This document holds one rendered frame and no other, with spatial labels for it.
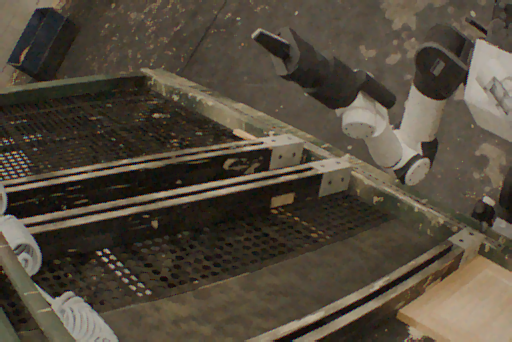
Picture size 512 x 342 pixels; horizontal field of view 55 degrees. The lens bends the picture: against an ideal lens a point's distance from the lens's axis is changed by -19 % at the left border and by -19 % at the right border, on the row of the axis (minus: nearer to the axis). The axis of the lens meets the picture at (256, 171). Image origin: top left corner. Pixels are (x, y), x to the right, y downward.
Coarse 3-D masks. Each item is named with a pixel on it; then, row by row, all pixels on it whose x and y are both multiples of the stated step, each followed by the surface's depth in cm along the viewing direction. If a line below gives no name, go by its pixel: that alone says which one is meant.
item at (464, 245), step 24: (456, 240) 124; (480, 240) 128; (408, 264) 111; (432, 264) 112; (456, 264) 120; (384, 288) 103; (408, 288) 102; (72, 312) 56; (336, 312) 93; (360, 312) 93; (384, 312) 99; (96, 336) 55; (264, 336) 83; (288, 336) 85; (312, 336) 85; (336, 336) 88; (360, 336) 96
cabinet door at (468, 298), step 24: (480, 264) 126; (432, 288) 113; (456, 288) 114; (480, 288) 115; (504, 288) 116; (408, 312) 103; (432, 312) 104; (456, 312) 105; (480, 312) 105; (504, 312) 105; (432, 336) 98; (456, 336) 96; (480, 336) 96; (504, 336) 96
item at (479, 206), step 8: (480, 200) 150; (488, 200) 149; (480, 208) 145; (488, 208) 147; (472, 216) 150; (480, 216) 147; (488, 216) 147; (488, 224) 150; (496, 224) 145; (504, 224) 143; (496, 232) 137; (504, 232) 142
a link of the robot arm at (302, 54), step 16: (288, 32) 97; (288, 48) 95; (304, 48) 96; (288, 64) 95; (304, 64) 93; (320, 64) 97; (336, 64) 98; (288, 80) 95; (304, 80) 97; (320, 80) 99; (336, 80) 98; (320, 96) 100; (336, 96) 100
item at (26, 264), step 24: (0, 192) 81; (0, 216) 82; (0, 240) 58; (24, 240) 67; (24, 264) 65; (24, 288) 51; (48, 312) 49; (96, 312) 61; (48, 336) 47; (72, 336) 47
